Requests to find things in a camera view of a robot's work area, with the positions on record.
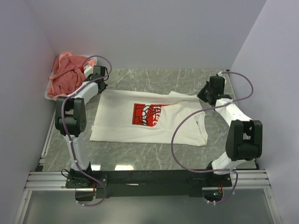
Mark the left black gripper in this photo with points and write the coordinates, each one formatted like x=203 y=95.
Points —
x=106 y=85

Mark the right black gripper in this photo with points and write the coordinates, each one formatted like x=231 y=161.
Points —
x=201 y=94

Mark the white t shirt red print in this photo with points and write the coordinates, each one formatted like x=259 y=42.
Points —
x=144 y=117

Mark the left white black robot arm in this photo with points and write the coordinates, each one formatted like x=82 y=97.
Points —
x=71 y=121

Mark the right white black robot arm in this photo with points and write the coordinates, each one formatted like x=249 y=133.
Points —
x=245 y=135

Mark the pink t shirt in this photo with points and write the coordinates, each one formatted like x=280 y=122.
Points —
x=67 y=77

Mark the white plastic bin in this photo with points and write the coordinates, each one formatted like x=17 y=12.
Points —
x=50 y=96

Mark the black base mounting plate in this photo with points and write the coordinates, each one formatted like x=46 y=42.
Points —
x=143 y=183

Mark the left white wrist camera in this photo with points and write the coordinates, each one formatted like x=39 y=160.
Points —
x=87 y=70

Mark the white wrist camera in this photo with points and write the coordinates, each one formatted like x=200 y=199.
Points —
x=221 y=74
x=87 y=70

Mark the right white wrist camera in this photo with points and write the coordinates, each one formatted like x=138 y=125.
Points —
x=221 y=74

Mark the aluminium rail frame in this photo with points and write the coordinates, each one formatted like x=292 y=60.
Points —
x=54 y=181

